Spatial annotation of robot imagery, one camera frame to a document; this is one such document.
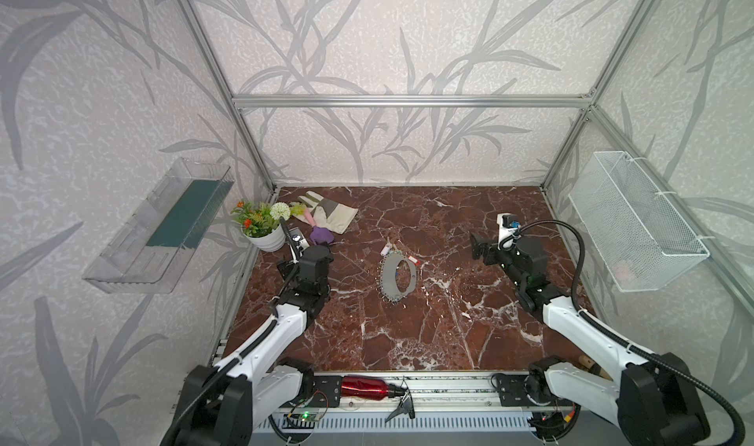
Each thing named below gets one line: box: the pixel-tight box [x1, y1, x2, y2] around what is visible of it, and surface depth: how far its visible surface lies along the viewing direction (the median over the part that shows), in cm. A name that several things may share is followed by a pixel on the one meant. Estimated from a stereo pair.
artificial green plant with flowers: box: [230, 200, 306, 238], surface depth 95 cm
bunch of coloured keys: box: [379, 241, 397, 258], surface depth 104 cm
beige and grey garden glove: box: [292, 190, 360, 235], surface depth 114 cm
